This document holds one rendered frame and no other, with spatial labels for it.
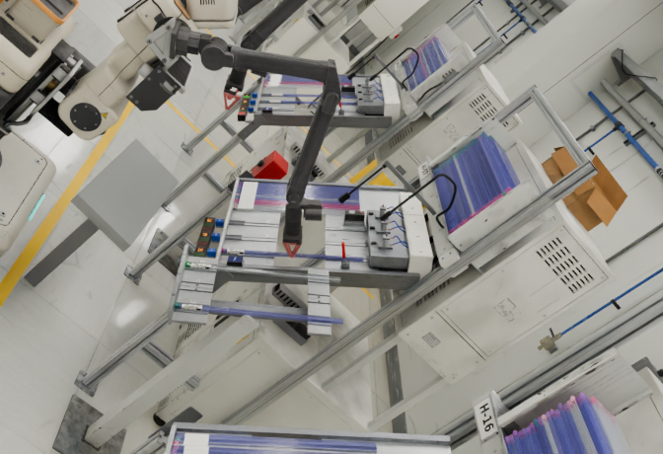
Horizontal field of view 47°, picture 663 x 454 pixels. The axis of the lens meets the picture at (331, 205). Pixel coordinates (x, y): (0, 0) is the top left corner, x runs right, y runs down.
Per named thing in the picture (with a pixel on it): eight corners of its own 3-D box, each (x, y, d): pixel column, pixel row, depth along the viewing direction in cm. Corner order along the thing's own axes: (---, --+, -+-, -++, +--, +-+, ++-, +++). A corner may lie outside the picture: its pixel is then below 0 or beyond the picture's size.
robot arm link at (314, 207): (289, 182, 262) (289, 193, 255) (323, 183, 263) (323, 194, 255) (288, 211, 268) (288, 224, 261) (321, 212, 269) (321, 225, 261)
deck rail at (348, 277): (214, 280, 264) (214, 264, 261) (215, 277, 266) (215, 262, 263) (417, 290, 266) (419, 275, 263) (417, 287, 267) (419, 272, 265)
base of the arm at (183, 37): (177, 20, 234) (171, 32, 224) (203, 24, 235) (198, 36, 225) (174, 46, 238) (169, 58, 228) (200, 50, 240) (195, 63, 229)
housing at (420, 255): (405, 289, 268) (409, 255, 261) (396, 222, 311) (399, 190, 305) (428, 290, 268) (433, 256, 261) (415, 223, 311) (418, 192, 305)
